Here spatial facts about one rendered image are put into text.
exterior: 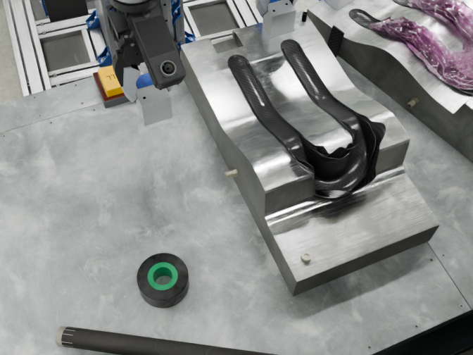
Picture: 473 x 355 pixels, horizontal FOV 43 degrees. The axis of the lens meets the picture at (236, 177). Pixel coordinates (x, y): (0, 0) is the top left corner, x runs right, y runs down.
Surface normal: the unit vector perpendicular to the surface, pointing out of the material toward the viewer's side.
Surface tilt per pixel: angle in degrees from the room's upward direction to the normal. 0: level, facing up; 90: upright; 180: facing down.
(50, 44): 0
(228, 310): 0
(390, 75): 90
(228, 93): 3
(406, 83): 90
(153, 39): 29
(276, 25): 89
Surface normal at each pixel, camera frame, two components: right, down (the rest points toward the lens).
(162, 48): 0.25, -0.11
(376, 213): 0.03, -0.54
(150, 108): 0.39, 0.78
